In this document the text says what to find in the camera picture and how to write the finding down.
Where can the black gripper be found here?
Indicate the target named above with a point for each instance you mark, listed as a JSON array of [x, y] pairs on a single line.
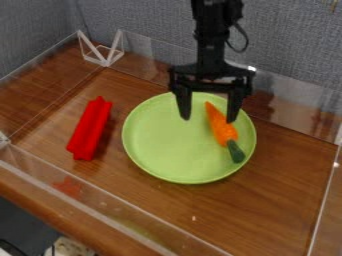
[[210, 74]]

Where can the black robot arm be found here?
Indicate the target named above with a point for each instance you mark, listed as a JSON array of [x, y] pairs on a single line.
[[216, 16]]

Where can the orange toy carrot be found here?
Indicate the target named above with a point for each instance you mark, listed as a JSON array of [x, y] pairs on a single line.
[[225, 132]]

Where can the clear acrylic corner bracket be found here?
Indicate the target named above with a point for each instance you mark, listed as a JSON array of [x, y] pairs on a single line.
[[101, 54]]

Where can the clear acrylic enclosure walls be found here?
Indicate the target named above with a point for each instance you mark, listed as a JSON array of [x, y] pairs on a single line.
[[279, 208]]

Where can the light green plate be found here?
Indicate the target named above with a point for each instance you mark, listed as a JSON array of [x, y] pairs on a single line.
[[177, 149]]

